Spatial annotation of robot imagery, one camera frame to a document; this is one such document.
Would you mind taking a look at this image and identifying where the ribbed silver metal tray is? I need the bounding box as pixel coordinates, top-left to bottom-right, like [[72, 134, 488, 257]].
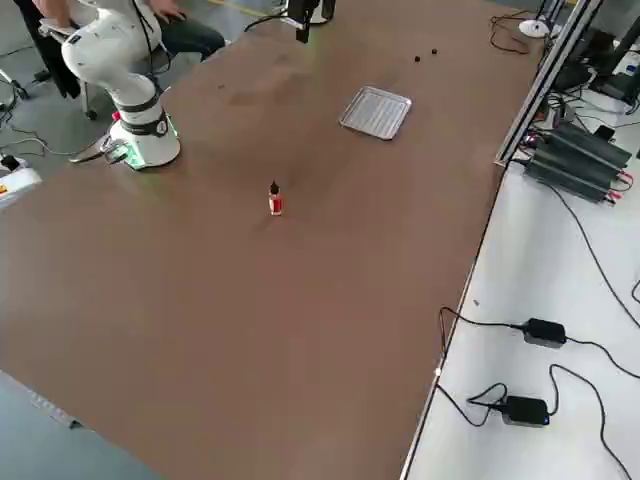
[[338, 85, 414, 143]]

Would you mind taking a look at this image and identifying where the aluminium frame post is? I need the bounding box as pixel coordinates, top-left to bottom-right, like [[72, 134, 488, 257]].
[[494, 0, 604, 167]]

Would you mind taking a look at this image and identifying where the person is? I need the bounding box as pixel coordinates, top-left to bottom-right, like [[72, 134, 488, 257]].
[[32, 0, 227, 64]]

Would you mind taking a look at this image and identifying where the black lamp cable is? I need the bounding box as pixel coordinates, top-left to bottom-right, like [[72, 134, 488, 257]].
[[488, 9, 532, 55]]

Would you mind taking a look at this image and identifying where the black office chair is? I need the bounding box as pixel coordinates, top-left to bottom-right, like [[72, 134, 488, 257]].
[[14, 0, 171, 122]]

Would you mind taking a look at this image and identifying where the orange oil bottle black cap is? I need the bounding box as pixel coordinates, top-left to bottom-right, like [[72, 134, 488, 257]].
[[267, 178, 285, 218]]

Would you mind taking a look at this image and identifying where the black adapter cable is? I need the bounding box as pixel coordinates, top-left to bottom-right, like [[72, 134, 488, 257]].
[[438, 306, 640, 380]]

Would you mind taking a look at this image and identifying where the white desk lamp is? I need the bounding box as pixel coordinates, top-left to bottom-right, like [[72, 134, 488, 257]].
[[517, 0, 564, 39]]

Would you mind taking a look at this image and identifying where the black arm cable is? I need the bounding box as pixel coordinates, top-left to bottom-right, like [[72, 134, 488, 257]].
[[242, 13, 294, 32]]

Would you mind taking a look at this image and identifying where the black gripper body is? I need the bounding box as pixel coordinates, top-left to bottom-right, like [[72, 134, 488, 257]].
[[288, 0, 320, 26]]

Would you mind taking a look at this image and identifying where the black power supply unit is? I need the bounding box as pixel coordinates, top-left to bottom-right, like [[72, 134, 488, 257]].
[[522, 143, 624, 205], [547, 121, 633, 172]]

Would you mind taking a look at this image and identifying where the white control box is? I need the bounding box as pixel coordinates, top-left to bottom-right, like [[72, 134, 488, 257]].
[[0, 167, 43, 212]]

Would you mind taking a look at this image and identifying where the black power adapter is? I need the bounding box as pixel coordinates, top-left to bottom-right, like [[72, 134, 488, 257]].
[[522, 317, 568, 349], [500, 394, 550, 428]]

